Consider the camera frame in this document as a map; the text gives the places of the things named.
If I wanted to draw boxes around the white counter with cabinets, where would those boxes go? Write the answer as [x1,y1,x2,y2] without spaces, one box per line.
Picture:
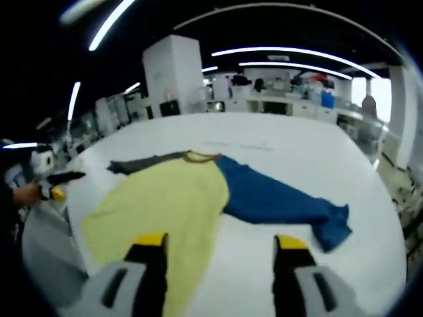
[208,95,364,129]

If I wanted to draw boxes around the short curved ceiling light strip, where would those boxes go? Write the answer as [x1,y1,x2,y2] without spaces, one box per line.
[238,61,353,80]

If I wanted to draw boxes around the plain white pillar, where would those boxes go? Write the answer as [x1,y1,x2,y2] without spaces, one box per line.
[389,65,423,166]

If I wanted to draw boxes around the black box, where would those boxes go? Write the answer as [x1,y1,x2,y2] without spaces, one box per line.
[159,100,180,116]

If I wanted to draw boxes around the long curved ceiling light strip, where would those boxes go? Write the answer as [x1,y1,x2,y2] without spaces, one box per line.
[211,46,374,79]

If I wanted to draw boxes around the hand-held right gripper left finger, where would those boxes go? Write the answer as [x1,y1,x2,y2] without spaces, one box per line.
[77,232,169,317]

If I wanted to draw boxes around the yellow garment with blue and grey sleeves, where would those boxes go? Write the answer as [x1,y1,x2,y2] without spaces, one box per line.
[81,150,353,317]

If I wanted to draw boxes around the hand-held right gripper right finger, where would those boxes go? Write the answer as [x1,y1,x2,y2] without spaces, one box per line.
[273,234,363,317]

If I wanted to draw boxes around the straight ceiling light strip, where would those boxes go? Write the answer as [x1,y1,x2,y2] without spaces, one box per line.
[67,81,82,122]
[88,0,136,52]

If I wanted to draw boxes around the person's left hand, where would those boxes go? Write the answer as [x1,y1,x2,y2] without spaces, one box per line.
[13,181,42,208]

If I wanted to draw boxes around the white storage racks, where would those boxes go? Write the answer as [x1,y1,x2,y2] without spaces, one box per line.
[95,92,146,133]

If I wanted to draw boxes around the white pillar with black box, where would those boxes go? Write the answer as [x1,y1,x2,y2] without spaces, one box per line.
[142,35,206,116]

